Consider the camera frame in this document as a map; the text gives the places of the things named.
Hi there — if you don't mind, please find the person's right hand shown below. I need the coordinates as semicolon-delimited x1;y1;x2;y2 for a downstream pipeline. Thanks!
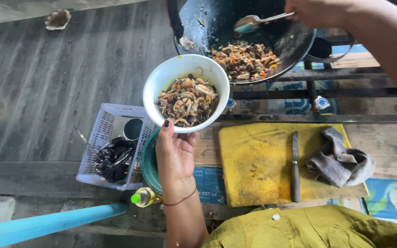
284;0;356;29

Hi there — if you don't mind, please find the person's left hand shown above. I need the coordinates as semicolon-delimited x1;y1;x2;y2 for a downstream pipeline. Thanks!
155;119;200;195

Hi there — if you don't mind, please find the metal spoon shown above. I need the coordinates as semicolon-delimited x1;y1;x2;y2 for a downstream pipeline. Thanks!
233;11;296;34

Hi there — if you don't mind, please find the white bowl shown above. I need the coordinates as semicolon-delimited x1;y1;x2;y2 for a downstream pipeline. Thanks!
143;54;230;134

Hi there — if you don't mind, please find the green plastic basin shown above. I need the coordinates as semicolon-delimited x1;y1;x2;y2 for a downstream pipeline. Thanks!
140;128;163;195

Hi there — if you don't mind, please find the metal cup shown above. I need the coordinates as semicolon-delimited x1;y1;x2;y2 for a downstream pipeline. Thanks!
123;118;144;141

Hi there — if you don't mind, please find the cooking oil bottle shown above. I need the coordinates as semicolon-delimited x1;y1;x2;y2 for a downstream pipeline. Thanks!
130;187;163;208

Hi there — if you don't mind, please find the stir-fried food in bowl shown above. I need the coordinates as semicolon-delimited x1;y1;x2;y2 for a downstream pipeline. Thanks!
156;74;219;127

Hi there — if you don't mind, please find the black plastic bag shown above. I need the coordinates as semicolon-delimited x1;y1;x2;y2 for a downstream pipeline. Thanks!
94;136;137;184

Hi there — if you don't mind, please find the black gas stove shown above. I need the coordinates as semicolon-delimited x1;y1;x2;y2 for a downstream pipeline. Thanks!
216;28;397;124

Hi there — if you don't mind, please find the white plastic basket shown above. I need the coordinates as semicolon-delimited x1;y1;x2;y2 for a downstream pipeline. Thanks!
75;103;160;192

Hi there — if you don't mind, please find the yellow cutting board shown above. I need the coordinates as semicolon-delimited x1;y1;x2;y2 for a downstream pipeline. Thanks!
218;123;370;208

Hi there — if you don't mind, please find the stir-fried food in wok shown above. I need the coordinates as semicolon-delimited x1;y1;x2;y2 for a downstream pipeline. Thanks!
211;41;282;81

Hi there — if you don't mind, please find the thin metal stick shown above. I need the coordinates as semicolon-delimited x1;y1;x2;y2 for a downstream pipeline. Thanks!
74;125;99;155

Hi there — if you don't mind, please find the black wok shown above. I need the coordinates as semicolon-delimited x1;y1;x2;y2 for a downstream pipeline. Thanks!
167;0;317;85

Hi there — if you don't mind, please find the blue pipe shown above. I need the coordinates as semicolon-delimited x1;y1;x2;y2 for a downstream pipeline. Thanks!
0;202;129;248

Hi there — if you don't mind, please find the grey cloth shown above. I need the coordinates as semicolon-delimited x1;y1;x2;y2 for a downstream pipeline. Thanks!
306;126;376;189

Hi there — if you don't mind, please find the olive green shirt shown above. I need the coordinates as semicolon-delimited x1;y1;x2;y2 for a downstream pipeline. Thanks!
202;152;397;248

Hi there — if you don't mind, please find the red wrist string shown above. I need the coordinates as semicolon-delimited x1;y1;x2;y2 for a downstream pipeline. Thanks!
162;186;198;207

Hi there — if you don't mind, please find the knife with wooden handle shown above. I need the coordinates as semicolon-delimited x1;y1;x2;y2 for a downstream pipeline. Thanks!
290;131;301;203

